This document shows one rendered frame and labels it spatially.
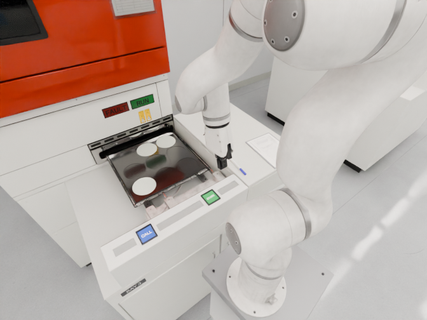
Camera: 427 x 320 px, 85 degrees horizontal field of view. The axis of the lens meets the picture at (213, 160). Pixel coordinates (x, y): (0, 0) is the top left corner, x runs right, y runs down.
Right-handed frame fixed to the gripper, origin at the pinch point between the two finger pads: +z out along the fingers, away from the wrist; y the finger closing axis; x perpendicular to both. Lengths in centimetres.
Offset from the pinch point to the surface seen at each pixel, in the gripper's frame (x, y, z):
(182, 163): -1.6, -31.6, 15.8
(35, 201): -66, -63, 22
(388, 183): 181, 2, 114
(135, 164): -20, -44, 13
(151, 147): -9, -50, 12
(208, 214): -9.5, 1.4, 17.6
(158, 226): -26.6, -3.5, 15.6
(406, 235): 139, 36, 121
